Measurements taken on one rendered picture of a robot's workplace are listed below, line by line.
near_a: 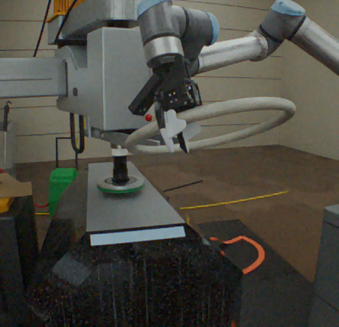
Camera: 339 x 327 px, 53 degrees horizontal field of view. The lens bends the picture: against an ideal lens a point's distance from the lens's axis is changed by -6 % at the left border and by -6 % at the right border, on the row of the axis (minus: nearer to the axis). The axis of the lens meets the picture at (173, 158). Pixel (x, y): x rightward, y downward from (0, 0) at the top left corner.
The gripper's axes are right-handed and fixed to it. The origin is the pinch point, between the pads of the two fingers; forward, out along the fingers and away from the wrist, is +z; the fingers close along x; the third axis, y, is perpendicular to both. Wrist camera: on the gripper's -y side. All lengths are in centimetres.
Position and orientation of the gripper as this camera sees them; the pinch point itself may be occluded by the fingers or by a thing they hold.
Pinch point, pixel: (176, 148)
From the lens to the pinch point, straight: 80.0
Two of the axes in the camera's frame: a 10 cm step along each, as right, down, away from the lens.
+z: 2.0, 9.7, -1.3
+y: 8.5, -2.4, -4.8
